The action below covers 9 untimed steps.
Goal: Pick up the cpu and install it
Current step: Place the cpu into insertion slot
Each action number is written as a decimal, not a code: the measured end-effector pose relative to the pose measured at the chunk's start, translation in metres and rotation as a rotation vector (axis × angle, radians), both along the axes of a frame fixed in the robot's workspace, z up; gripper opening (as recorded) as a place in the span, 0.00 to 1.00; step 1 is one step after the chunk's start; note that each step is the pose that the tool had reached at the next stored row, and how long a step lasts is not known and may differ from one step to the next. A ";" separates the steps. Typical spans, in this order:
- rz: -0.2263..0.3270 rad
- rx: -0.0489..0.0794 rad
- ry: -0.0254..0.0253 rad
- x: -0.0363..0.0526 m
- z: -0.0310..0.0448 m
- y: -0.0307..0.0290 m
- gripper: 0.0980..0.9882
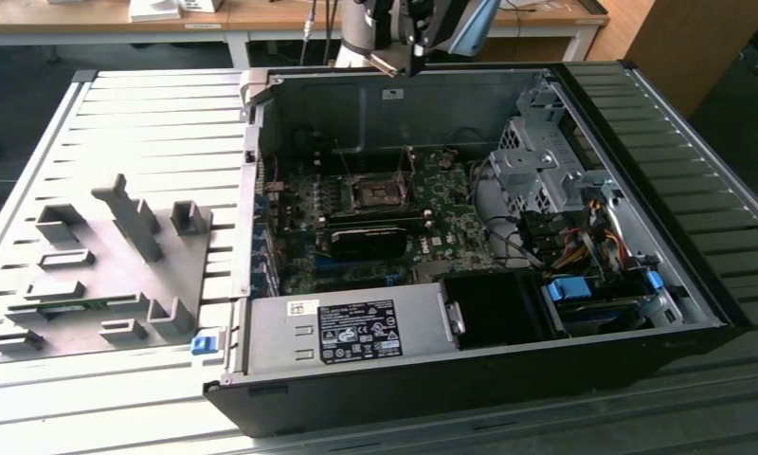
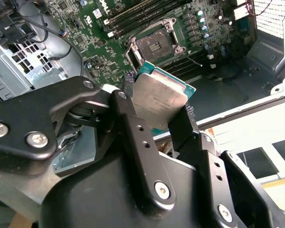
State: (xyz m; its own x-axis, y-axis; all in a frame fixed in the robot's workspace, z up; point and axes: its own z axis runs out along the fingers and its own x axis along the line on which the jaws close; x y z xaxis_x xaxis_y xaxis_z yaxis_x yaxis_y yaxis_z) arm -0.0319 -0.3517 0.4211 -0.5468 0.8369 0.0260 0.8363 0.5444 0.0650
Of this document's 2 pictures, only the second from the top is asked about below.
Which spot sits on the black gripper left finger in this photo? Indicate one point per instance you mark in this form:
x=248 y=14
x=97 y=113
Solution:
x=21 y=140

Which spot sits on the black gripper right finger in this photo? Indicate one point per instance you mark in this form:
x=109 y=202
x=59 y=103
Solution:
x=218 y=184

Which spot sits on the silver green CPU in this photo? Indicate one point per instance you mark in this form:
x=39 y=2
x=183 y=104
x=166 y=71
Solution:
x=161 y=99

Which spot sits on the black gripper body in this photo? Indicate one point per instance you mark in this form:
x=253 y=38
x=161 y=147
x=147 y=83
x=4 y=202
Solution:
x=97 y=202

